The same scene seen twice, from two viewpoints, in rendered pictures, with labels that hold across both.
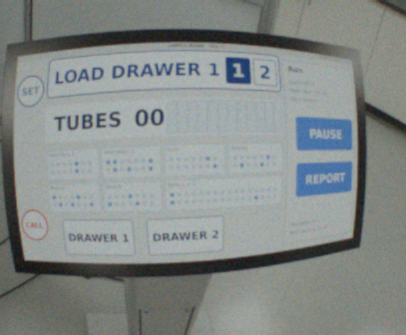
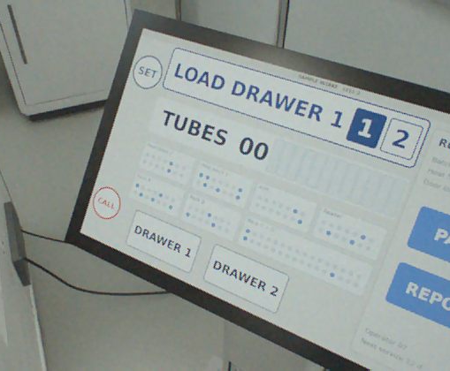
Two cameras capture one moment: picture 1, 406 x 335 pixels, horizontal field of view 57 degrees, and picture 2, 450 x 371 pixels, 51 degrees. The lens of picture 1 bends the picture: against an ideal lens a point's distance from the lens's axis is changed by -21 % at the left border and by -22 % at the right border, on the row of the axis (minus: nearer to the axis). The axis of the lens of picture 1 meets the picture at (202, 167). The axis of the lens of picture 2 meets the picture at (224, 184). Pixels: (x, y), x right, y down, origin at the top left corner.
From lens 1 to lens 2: 22 cm
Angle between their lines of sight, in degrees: 32
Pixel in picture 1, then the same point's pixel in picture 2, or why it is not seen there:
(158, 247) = (214, 276)
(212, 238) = (270, 294)
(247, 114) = (356, 181)
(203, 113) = (308, 163)
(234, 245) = (290, 315)
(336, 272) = not seen: outside the picture
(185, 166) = (270, 208)
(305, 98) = (449, 186)
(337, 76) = not seen: outside the picture
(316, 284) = not seen: outside the picture
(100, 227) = (169, 232)
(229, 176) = (310, 238)
